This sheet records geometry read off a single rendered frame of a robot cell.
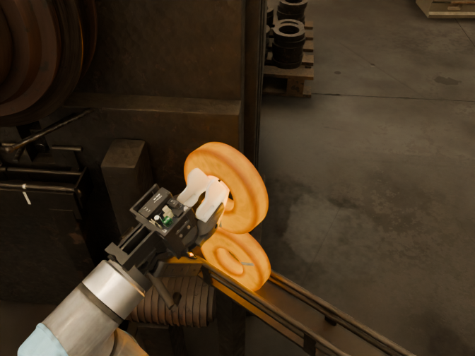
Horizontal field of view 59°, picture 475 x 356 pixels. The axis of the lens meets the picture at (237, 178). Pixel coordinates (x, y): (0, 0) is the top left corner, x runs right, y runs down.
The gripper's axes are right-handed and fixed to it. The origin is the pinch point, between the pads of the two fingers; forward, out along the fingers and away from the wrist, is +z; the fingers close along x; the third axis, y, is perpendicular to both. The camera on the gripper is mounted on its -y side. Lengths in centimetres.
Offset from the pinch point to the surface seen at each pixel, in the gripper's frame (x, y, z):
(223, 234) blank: 1.2, -14.2, -3.3
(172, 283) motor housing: 14.1, -36.7, -13.5
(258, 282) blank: -7.1, -21.7, -5.0
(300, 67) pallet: 89, -121, 141
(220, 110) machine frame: 18.5, -10.1, 17.7
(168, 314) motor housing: 11.2, -39.8, -19.0
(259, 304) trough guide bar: -9.2, -24.1, -7.7
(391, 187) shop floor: 3, -120, 91
